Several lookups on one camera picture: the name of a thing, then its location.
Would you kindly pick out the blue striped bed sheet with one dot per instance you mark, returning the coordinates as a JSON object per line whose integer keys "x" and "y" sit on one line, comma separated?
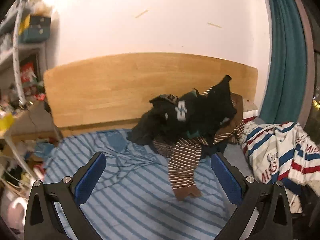
{"x": 140, "y": 205}

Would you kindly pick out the grey shelf unit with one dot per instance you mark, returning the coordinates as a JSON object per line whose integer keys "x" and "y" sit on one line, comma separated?
{"x": 7, "y": 52}

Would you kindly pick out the black cloth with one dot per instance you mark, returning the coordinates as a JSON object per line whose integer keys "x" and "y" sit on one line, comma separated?
{"x": 221, "y": 100}

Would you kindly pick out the white red blue printed blanket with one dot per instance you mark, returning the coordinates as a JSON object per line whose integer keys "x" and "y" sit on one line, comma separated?
{"x": 272, "y": 150}

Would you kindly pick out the white pole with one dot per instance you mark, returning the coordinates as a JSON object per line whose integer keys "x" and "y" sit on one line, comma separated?
{"x": 16, "y": 55}

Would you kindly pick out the wooden headboard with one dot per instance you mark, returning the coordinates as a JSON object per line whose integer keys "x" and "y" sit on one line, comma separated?
{"x": 100, "y": 92}

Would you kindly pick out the grey sheet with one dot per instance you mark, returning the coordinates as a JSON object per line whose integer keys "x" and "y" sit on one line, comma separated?
{"x": 235, "y": 155}

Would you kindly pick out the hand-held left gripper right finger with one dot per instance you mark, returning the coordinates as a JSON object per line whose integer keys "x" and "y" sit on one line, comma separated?
{"x": 225, "y": 177}

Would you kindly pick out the dark navy cloth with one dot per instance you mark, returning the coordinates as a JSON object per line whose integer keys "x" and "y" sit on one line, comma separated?
{"x": 212, "y": 152}

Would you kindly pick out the teal curtain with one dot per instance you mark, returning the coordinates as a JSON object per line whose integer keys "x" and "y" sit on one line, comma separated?
{"x": 282, "y": 67}

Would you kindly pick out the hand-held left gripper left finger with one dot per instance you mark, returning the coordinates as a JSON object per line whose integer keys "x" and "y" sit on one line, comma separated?
{"x": 91, "y": 177}

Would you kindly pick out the wooden side desk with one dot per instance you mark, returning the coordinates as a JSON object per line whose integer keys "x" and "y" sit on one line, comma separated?
{"x": 32, "y": 120}

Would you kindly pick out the brown dotted cloth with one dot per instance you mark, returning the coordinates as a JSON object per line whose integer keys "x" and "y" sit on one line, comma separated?
{"x": 163, "y": 148}

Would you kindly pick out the black patterned knit sweater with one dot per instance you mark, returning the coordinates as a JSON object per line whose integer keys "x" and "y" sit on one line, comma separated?
{"x": 172, "y": 120}

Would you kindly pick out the teal storage box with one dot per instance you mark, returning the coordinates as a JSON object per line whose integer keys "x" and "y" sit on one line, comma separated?
{"x": 35, "y": 33}

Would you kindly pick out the brown striped shirt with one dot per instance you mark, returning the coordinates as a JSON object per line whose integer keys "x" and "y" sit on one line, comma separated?
{"x": 185, "y": 160}

